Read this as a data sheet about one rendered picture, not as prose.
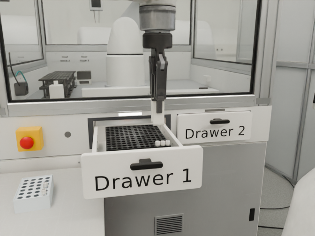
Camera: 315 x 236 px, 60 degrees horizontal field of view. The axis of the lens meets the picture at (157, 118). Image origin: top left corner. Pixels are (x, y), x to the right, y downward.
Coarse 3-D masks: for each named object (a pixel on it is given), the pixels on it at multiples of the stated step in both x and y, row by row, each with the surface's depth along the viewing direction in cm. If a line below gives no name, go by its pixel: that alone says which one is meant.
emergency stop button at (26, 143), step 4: (20, 140) 84; (24, 140) 84; (28, 140) 84; (32, 140) 85; (20, 144) 84; (24, 144) 84; (28, 144) 84; (32, 144) 85; (24, 148) 85; (28, 148) 85
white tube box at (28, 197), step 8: (40, 176) 80; (48, 176) 80; (24, 184) 77; (32, 184) 76; (40, 184) 76; (48, 184) 76; (16, 192) 71; (24, 192) 71; (32, 192) 71; (40, 192) 71; (48, 192) 71; (16, 200) 68; (24, 200) 68; (32, 200) 69; (40, 200) 69; (48, 200) 70; (16, 208) 68; (24, 208) 69; (32, 208) 69; (40, 208) 70; (48, 208) 70
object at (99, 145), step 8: (96, 128) 93; (104, 128) 97; (160, 128) 101; (168, 128) 93; (96, 136) 85; (104, 136) 97; (168, 136) 89; (96, 144) 78; (104, 144) 95; (176, 144) 80
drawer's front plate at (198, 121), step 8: (216, 112) 102; (224, 112) 102; (232, 112) 102; (240, 112) 102; (248, 112) 102; (184, 120) 98; (192, 120) 99; (200, 120) 99; (208, 120) 100; (232, 120) 102; (240, 120) 103; (248, 120) 103; (184, 128) 99; (192, 128) 100; (200, 128) 100; (208, 128) 101; (216, 128) 101; (224, 128) 102; (232, 128) 103; (240, 128) 103; (248, 128) 104; (184, 136) 100; (200, 136) 101; (208, 136) 102; (224, 136) 103; (232, 136) 104; (240, 136) 104; (248, 136) 105
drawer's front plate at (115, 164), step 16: (96, 160) 62; (112, 160) 63; (128, 160) 64; (160, 160) 65; (176, 160) 66; (192, 160) 67; (96, 176) 63; (112, 176) 64; (128, 176) 65; (144, 176) 65; (176, 176) 67; (192, 176) 68; (96, 192) 64; (112, 192) 65; (128, 192) 66; (144, 192) 66
